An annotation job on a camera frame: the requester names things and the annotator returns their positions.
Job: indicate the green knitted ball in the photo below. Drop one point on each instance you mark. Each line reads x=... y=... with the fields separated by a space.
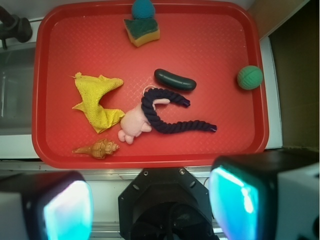
x=250 y=77

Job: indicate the blue knitted ball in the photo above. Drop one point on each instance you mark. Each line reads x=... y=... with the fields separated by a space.
x=143 y=9

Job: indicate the pink plush toy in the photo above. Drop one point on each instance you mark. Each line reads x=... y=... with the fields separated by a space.
x=133 y=124

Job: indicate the dark green toy cucumber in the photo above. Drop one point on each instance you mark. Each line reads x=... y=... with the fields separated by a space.
x=174 y=81

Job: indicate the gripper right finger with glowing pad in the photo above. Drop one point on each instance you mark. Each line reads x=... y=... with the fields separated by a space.
x=273 y=195

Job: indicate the black clamp knob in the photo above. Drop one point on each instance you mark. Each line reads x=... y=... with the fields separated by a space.
x=12 y=26

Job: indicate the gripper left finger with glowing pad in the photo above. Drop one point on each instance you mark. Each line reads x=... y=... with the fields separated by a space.
x=45 y=206

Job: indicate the golden conch shell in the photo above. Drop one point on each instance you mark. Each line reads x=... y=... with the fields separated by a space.
x=98 y=150

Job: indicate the black octagonal mount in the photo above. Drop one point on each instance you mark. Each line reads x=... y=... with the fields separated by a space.
x=165 y=204

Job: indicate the yellow green sponge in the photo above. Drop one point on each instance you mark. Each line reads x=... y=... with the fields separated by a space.
x=142 y=31

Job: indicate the yellow cloth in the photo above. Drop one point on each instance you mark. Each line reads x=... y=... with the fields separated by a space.
x=92 y=89

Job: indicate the red plastic tray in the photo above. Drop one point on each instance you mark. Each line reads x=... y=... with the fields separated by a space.
x=207 y=41

